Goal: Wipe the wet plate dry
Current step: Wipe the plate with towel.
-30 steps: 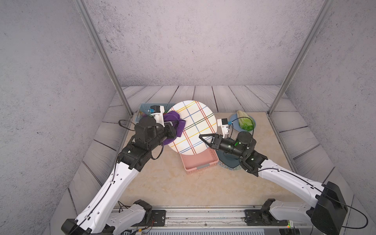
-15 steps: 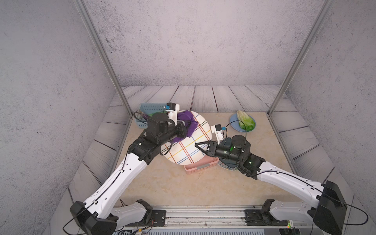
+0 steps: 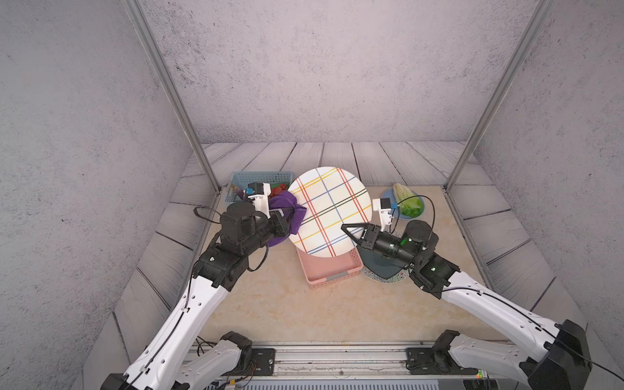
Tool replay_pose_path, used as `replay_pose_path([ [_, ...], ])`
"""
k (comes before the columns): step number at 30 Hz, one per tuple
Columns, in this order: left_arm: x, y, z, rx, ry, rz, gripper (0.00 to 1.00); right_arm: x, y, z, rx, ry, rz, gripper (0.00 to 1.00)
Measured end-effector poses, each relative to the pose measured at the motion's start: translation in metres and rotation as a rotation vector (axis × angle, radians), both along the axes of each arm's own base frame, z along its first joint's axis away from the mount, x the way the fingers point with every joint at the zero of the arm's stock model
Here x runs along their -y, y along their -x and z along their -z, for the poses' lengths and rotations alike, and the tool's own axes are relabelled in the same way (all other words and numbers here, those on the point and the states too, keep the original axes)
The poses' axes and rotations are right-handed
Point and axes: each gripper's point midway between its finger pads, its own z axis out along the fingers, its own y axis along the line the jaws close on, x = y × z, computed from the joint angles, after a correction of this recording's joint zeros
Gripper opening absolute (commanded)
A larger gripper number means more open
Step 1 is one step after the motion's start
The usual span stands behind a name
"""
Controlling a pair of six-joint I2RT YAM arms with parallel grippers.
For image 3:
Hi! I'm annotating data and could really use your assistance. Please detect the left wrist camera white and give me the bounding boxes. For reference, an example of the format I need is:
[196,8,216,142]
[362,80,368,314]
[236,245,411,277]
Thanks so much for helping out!
[245,182,271,217]

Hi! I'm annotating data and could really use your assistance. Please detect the purple eggplant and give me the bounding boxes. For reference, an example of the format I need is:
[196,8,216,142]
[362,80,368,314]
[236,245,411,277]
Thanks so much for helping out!
[234,188,246,202]

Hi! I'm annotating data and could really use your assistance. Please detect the right metal frame post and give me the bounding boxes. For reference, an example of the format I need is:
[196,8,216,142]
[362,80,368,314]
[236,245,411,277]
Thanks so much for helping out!
[443,0,556,194]

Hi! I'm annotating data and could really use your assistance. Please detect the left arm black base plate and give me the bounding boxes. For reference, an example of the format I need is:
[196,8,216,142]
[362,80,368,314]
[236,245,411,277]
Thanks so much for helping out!
[206,347,276,377]

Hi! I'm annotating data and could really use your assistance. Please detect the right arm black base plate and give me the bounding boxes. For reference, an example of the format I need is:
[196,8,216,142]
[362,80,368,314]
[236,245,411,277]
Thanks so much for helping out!
[406,347,479,376]

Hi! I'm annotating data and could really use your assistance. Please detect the light blue plastic basket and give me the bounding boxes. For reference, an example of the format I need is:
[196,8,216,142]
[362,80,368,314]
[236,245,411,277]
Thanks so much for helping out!
[224,171,294,204]

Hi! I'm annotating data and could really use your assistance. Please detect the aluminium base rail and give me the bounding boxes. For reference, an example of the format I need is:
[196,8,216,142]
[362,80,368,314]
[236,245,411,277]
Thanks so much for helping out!
[126,340,537,390]

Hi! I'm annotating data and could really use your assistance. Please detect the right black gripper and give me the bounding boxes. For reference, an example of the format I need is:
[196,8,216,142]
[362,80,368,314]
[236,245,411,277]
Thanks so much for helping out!
[342,224,422,271]

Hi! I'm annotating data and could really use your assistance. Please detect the left metal frame post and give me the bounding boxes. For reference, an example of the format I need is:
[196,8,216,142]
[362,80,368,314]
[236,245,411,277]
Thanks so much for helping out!
[122,0,221,193]

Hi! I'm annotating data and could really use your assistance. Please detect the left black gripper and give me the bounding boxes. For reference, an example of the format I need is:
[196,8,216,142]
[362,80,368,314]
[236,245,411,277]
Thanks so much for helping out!
[239,205,295,259]

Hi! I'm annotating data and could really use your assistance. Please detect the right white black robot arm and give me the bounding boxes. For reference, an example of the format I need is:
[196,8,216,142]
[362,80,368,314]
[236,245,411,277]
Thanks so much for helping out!
[341,220,598,389]

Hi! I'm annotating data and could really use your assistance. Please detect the pink plastic basket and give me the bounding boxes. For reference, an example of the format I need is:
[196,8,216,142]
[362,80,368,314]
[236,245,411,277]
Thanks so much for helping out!
[297,249,363,289]

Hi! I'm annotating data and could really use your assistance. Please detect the dark teal square plate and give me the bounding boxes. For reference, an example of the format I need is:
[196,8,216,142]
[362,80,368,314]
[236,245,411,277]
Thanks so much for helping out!
[357,246,409,284]

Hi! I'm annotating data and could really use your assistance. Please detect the metal frame post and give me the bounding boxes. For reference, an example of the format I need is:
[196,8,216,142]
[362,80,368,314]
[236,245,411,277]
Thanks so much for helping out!
[443,0,556,194]
[122,0,221,193]

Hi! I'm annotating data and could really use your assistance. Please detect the green lettuce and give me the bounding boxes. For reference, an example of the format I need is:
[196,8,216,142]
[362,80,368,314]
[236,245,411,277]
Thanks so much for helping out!
[393,183,424,219]

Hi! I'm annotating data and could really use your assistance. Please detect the small blue plate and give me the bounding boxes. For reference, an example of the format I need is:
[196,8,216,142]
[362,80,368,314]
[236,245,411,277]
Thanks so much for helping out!
[381,188,426,220]

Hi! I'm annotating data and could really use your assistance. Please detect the purple cloth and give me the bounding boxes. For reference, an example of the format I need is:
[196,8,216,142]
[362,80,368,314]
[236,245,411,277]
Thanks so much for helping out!
[268,190,307,248]

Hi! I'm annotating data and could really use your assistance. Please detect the plaid striped white plate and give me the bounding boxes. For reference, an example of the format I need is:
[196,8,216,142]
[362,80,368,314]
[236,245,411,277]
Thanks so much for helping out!
[289,167,373,258]

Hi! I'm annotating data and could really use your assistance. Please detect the colourful squiggle round plate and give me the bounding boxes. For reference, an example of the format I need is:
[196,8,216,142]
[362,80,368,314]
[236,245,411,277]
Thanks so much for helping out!
[359,265,410,284]

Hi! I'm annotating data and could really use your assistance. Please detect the red strawberries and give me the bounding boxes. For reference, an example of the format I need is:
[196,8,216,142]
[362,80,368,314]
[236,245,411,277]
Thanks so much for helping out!
[269,183,288,198]

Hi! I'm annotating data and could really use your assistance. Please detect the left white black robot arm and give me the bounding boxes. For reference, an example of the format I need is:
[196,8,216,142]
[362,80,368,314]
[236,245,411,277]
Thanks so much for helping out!
[102,202,295,389]

